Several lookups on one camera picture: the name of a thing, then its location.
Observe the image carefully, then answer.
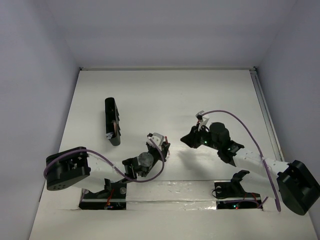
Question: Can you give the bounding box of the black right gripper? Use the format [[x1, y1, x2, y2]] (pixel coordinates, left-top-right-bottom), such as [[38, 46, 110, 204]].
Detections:
[[179, 123, 221, 151]]

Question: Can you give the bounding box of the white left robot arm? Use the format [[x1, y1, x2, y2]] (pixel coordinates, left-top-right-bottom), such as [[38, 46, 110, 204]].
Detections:
[[43, 137, 171, 198]]

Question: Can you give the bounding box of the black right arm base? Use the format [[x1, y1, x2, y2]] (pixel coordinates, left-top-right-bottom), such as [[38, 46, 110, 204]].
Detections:
[[211, 170, 263, 210]]

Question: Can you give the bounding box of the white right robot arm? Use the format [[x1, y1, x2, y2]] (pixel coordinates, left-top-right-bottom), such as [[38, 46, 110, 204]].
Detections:
[[180, 122, 320, 216]]

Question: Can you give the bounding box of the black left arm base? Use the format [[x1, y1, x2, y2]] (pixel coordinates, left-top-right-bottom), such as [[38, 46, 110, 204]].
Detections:
[[78, 179, 129, 211]]

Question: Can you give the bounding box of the black stationery container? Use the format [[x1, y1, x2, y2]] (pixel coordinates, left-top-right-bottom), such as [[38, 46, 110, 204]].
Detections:
[[104, 97, 121, 146]]

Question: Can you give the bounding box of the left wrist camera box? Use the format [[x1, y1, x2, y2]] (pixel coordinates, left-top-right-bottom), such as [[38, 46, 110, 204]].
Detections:
[[146, 132, 165, 147]]

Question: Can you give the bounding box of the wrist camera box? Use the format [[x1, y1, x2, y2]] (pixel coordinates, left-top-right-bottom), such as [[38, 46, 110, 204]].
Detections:
[[146, 132, 165, 147], [195, 110, 209, 131]]

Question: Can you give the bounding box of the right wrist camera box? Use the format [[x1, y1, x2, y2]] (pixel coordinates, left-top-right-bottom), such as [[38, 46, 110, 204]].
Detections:
[[195, 110, 209, 131]]

